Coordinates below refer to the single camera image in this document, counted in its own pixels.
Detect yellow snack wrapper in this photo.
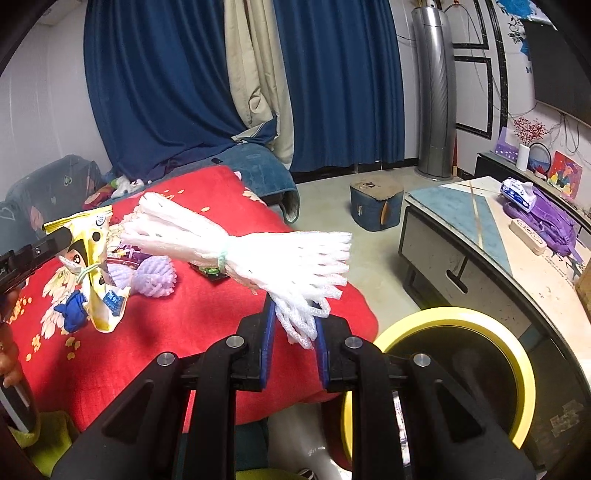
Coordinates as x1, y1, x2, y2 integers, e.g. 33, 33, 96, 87
43, 206, 130, 333

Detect white foam fruit net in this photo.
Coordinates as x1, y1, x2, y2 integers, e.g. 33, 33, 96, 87
120, 192, 353, 350

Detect green sleeve left forearm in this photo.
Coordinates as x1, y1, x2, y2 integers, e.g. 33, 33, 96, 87
8, 411, 79, 478

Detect yellow rimmed trash bin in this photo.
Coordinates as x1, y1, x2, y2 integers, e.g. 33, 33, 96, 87
339, 305, 538, 468

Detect person's left hand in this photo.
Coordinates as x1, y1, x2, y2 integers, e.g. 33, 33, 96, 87
0, 288, 23, 388

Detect blue grey sofa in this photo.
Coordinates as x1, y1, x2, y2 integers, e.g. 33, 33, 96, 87
0, 154, 104, 253

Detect red floral blanket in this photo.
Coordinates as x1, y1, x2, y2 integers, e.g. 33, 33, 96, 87
8, 166, 379, 431

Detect purple foam fruit net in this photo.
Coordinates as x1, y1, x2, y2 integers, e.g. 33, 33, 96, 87
107, 256, 177, 298

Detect green black candy wrapper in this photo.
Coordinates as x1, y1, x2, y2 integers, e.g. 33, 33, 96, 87
189, 264, 228, 282

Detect glass top coffee table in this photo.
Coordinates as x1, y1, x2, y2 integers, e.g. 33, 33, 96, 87
399, 177, 590, 479

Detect white power strip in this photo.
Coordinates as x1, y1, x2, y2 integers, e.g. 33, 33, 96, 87
509, 218, 547, 256

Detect dark blue left curtain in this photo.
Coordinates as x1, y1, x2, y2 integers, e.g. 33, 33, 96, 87
82, 0, 279, 182

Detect dark blue curtain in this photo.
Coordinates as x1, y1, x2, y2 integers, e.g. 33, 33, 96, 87
273, 0, 405, 173
82, 0, 279, 182

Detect purple bag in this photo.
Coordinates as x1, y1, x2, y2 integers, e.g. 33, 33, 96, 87
503, 185, 583, 264

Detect blue storage stool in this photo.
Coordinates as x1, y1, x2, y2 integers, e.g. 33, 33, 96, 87
349, 171, 405, 232

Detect tissue pack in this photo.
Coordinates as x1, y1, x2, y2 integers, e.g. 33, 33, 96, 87
500, 178, 536, 213

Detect blue sofa cover towel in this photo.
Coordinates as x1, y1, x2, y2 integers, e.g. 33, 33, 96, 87
105, 141, 302, 225

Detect black tv cabinet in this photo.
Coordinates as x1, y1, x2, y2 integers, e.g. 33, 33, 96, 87
474, 152, 591, 248

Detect silver tower air conditioner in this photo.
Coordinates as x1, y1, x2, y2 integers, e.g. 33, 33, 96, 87
412, 6, 457, 179

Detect round blue ornament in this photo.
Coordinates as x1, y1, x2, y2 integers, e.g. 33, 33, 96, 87
528, 142, 552, 178

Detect beige curtain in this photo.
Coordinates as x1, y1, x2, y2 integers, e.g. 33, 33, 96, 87
223, 1, 294, 168

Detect white vase red flowers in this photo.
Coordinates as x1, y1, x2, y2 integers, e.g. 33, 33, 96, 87
513, 116, 549, 172

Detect dark blue right curtain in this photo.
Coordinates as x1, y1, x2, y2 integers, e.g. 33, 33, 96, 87
273, 0, 405, 173

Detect colourful picture frame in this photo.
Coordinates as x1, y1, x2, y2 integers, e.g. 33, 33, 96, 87
548, 151, 583, 200

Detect wall mounted television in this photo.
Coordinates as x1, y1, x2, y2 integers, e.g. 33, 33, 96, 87
522, 20, 591, 126

